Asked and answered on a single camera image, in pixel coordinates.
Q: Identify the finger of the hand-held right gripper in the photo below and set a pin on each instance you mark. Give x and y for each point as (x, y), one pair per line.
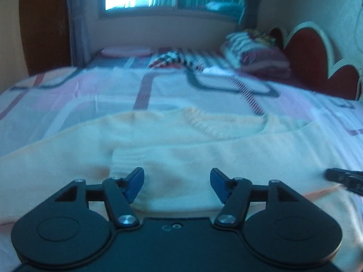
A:
(341, 175)

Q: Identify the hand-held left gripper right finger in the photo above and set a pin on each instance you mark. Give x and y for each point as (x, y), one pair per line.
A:
(219, 182)

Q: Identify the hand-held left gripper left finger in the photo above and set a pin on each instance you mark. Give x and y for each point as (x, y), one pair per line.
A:
(135, 182)

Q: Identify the cream knit sweater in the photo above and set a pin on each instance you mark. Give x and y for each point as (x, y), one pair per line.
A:
(181, 150)

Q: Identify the patterned white pink bed sheet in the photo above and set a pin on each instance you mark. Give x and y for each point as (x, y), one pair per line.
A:
(93, 96)

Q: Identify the striped maroon white pillow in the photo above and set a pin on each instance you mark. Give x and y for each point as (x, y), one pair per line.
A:
(255, 58)

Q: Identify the red white scalloped headboard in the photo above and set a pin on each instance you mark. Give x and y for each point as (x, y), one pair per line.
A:
(306, 51)

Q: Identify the black white striped cloth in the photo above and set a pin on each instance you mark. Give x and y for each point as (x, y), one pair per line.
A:
(175, 58)

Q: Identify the pink round cushion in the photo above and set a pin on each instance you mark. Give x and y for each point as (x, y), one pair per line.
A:
(127, 51)

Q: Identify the gold patterned cushion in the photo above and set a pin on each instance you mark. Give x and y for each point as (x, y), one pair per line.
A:
(259, 35)

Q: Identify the grey curtain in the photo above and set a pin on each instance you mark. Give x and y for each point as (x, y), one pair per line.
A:
(251, 11)
(78, 22)

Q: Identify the brown wooden wardrobe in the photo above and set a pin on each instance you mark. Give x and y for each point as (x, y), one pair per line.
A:
(42, 25)

